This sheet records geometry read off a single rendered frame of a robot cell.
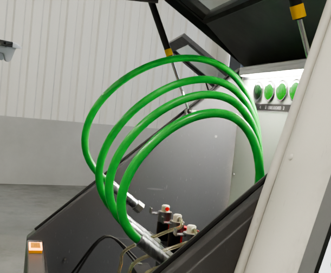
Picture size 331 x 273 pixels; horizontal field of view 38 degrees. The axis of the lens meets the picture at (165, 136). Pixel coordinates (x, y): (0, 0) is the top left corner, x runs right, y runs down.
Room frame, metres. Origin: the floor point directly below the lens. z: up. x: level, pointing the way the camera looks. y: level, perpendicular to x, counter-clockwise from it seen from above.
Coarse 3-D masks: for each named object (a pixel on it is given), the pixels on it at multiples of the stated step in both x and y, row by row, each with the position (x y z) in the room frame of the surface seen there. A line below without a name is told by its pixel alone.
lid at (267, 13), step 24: (168, 0) 1.33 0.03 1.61; (192, 0) 1.25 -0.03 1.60; (216, 0) 1.16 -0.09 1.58; (240, 0) 1.07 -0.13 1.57; (264, 0) 0.97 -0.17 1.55; (312, 0) 0.86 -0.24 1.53; (216, 24) 1.24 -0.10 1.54; (240, 24) 1.15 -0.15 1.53; (264, 24) 1.07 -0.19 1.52; (288, 24) 1.00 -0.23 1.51; (312, 24) 0.94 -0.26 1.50; (240, 48) 1.29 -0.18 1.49; (264, 48) 1.19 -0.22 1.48; (288, 48) 1.10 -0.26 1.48
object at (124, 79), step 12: (156, 60) 0.95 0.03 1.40; (168, 60) 0.95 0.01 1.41; (180, 60) 0.96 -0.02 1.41; (192, 60) 0.97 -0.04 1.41; (204, 60) 0.97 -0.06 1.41; (216, 60) 0.98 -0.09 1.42; (132, 72) 0.93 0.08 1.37; (228, 72) 0.99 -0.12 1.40; (120, 84) 0.93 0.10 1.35; (240, 84) 1.00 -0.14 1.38; (108, 96) 0.92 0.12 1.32; (96, 108) 0.92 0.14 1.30; (84, 132) 0.91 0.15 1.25; (84, 144) 0.91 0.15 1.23; (84, 156) 0.91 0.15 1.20
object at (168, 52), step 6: (150, 6) 1.27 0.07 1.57; (156, 6) 1.27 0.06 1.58; (156, 12) 1.27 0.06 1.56; (156, 18) 1.27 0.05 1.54; (156, 24) 1.28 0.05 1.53; (162, 24) 1.28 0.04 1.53; (162, 30) 1.27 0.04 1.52; (162, 36) 1.28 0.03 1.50; (162, 42) 1.28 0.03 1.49; (168, 42) 1.28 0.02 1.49; (168, 48) 1.28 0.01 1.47; (168, 54) 1.28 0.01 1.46; (174, 66) 1.29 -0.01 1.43; (174, 72) 1.29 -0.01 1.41; (180, 90) 1.29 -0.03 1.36; (186, 108) 1.30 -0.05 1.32; (186, 114) 1.29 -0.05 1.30
